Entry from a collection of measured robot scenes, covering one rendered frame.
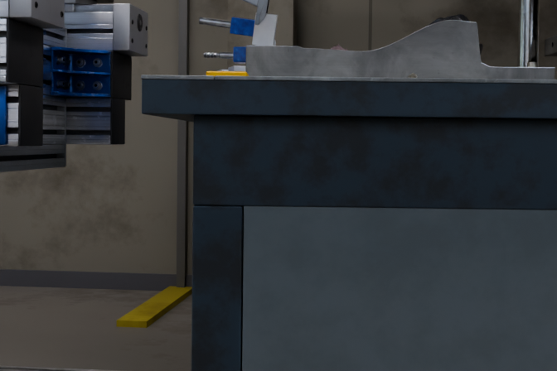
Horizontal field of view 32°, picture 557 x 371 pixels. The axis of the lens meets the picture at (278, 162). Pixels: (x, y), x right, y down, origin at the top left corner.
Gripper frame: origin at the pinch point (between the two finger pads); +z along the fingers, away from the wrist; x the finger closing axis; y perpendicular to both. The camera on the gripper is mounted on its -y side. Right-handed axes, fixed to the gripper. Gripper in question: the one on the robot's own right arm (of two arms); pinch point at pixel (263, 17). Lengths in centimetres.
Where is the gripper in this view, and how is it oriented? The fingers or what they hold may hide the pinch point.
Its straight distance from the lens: 165.0
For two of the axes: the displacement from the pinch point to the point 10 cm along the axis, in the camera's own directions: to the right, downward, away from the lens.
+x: -0.3, 1.6, -9.9
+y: -9.9, -1.5, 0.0
